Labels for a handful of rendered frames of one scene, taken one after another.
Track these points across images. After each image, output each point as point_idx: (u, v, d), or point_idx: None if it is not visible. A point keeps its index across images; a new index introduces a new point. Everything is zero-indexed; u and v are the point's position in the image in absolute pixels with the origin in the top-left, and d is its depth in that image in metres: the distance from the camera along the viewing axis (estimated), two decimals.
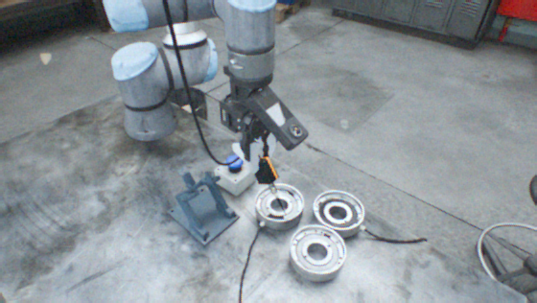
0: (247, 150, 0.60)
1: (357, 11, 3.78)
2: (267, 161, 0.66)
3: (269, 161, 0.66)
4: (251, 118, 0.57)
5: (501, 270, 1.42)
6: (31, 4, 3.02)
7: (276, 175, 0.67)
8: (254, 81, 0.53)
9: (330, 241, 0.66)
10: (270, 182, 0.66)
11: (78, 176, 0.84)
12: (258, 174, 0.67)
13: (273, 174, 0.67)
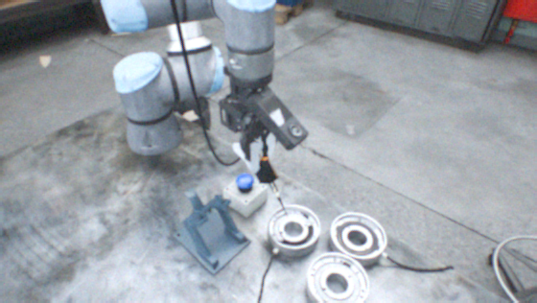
0: (247, 150, 0.60)
1: (361, 13, 3.73)
2: (268, 160, 0.66)
3: (268, 162, 0.66)
4: (251, 118, 0.57)
5: (516, 285, 1.37)
6: (30, 6, 2.97)
7: (275, 176, 0.67)
8: (254, 81, 0.53)
9: (350, 270, 0.61)
10: (271, 181, 0.66)
11: (78, 196, 0.79)
12: (259, 174, 0.68)
13: None
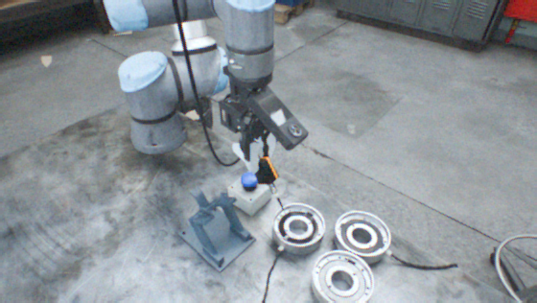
0: (247, 150, 0.60)
1: (361, 13, 3.74)
2: (267, 161, 0.66)
3: (269, 161, 0.66)
4: (251, 118, 0.57)
5: (518, 284, 1.37)
6: (31, 6, 2.98)
7: (276, 175, 0.67)
8: (253, 81, 0.53)
9: (355, 268, 0.62)
10: (270, 182, 0.66)
11: (82, 194, 0.79)
12: (258, 174, 0.67)
13: (273, 174, 0.67)
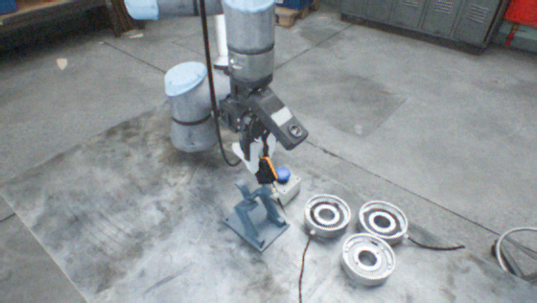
0: (247, 150, 0.60)
1: (365, 17, 3.85)
2: (267, 161, 0.66)
3: (269, 161, 0.66)
4: (251, 118, 0.57)
5: (517, 272, 1.48)
6: (48, 10, 3.09)
7: (276, 175, 0.67)
8: (254, 81, 0.53)
9: (378, 248, 0.73)
10: (270, 182, 0.66)
11: (134, 187, 0.90)
12: (258, 174, 0.67)
13: (273, 174, 0.67)
